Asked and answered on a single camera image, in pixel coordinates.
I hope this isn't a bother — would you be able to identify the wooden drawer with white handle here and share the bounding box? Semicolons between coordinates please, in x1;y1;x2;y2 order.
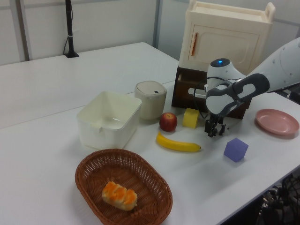
171;71;253;120

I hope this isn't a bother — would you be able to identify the cream desktop trash can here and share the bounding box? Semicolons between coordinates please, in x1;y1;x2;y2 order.
134;81;167;120

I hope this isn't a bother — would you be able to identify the dark brown wooden cabinet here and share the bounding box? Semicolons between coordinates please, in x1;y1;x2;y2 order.
177;65;254;99

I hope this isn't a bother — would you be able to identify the red toy apple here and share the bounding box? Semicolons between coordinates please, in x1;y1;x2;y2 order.
159;112;178;132

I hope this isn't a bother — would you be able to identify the cream plastic bin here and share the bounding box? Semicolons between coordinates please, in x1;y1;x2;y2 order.
76;90;143;150

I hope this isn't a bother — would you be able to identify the black cable bundle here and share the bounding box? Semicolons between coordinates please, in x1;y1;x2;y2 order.
257;173;300;225

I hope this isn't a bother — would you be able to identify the black camera stand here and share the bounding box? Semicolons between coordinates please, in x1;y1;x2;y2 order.
63;0;80;59

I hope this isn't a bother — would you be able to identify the pink plate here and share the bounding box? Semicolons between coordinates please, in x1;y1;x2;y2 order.
255;108;300;139

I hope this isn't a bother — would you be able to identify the yellow cube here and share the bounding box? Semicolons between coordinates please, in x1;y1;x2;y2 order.
182;107;200;129

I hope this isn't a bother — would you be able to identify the yellow toy banana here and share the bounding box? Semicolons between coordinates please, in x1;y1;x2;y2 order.
156;131;202;153

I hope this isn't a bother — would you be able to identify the cream toy cabinet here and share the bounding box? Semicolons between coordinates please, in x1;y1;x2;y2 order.
179;0;277;75

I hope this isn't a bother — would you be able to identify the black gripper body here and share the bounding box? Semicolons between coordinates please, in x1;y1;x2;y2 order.
206;113;225;128

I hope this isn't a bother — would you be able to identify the brown wicker basket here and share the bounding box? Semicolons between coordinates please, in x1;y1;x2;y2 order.
75;148;173;225

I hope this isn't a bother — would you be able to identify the toy bread loaf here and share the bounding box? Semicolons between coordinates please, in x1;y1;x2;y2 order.
101;180;138;212

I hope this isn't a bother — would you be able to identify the purple cube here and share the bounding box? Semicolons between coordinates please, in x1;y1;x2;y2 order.
223;137;249;163

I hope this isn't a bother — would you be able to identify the black and white panda toy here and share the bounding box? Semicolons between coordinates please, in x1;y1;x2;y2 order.
213;123;230;137

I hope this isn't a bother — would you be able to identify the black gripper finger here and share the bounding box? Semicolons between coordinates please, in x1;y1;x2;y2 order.
217;123;227;137
204;119;215;138

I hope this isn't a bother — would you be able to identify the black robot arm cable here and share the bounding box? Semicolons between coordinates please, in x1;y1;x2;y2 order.
193;76;242;119

